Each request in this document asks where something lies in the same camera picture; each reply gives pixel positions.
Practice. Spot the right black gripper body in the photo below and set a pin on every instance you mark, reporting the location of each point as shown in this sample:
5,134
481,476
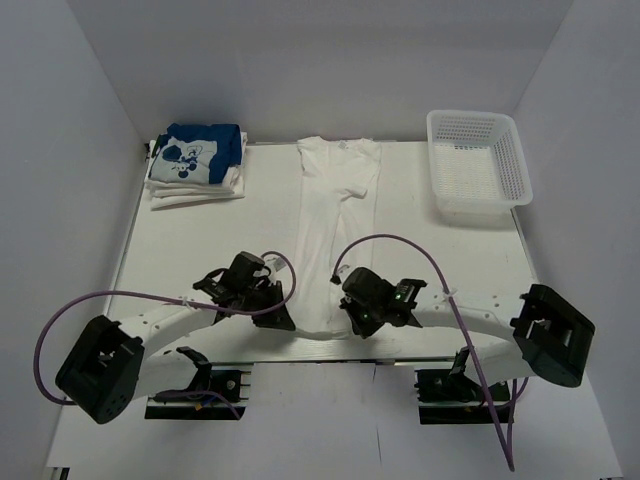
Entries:
367,320

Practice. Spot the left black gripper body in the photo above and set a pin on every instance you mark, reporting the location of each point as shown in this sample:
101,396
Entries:
254,297

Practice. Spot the white t shirt robot print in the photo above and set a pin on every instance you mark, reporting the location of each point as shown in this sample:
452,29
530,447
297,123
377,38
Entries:
339,188

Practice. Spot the blue white t shirt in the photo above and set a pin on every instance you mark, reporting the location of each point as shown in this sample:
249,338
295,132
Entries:
198,154

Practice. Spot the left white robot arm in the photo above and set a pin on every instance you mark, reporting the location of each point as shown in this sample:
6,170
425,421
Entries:
114,362

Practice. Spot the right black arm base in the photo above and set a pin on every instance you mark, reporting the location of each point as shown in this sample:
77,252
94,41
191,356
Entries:
447,397

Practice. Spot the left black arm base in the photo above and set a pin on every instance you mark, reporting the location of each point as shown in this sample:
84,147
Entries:
182,384

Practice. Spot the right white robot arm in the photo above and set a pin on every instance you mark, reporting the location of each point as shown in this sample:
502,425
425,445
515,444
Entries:
538,333

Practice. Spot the folded white t shirt stack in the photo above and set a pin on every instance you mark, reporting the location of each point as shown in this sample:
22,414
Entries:
172,194

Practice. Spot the white plastic basket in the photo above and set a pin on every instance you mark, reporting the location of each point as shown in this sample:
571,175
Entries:
477,164

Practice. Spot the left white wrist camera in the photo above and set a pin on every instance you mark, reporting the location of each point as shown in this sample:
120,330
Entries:
275,263

